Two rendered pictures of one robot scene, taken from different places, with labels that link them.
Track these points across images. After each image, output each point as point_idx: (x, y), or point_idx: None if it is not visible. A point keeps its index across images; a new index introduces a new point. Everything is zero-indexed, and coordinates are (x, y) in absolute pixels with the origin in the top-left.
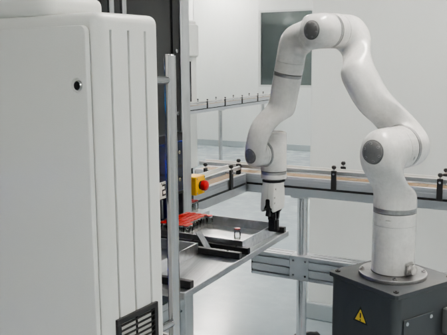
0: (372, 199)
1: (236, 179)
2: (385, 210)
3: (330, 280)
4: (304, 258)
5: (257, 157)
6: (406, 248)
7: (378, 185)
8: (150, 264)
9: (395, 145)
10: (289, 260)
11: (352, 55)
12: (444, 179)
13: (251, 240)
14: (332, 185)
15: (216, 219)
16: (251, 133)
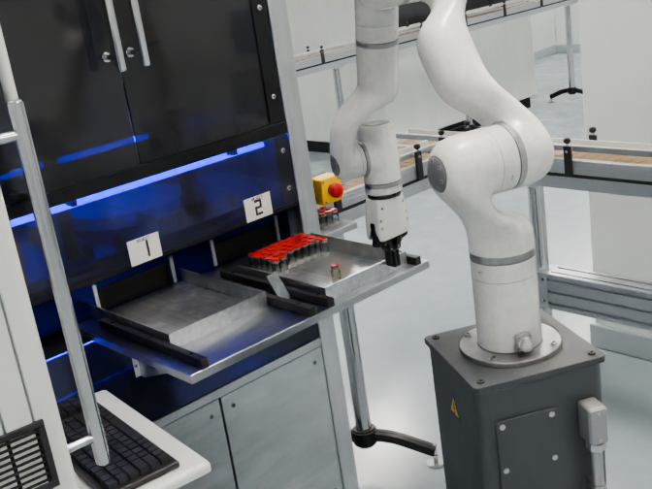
0: (625, 189)
1: None
2: (476, 256)
3: (578, 307)
4: (540, 274)
5: (342, 168)
6: (513, 312)
7: (461, 219)
8: (22, 376)
9: (465, 165)
10: None
11: (431, 14)
12: None
13: (345, 283)
14: (567, 168)
15: (338, 243)
16: (331, 133)
